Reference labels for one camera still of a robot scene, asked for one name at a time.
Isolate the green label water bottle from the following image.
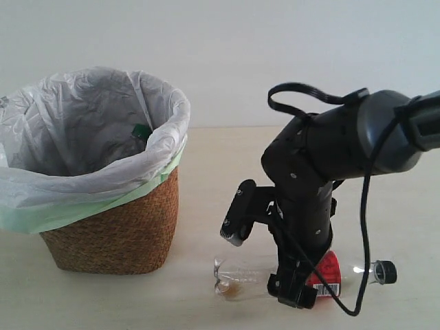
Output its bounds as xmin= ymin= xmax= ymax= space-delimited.
xmin=130 ymin=124 xmax=153 ymax=152

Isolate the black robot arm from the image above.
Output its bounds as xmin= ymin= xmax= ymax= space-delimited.
xmin=261 ymin=82 xmax=439 ymax=309

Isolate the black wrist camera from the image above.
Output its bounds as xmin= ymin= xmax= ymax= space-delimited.
xmin=220 ymin=179 xmax=275 ymax=247

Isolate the red label clear soda bottle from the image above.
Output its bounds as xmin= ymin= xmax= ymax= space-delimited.
xmin=213 ymin=250 xmax=397 ymax=301

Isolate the black cable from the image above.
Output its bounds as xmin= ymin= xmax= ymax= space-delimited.
xmin=267 ymin=81 xmax=424 ymax=317

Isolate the white plastic bin liner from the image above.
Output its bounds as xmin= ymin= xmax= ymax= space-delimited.
xmin=1 ymin=67 xmax=191 ymax=234

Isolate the brown woven wicker basket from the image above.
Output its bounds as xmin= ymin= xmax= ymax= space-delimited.
xmin=40 ymin=169 xmax=179 ymax=275

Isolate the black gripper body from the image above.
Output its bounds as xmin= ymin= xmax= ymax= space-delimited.
xmin=267 ymin=236 xmax=332 ymax=300

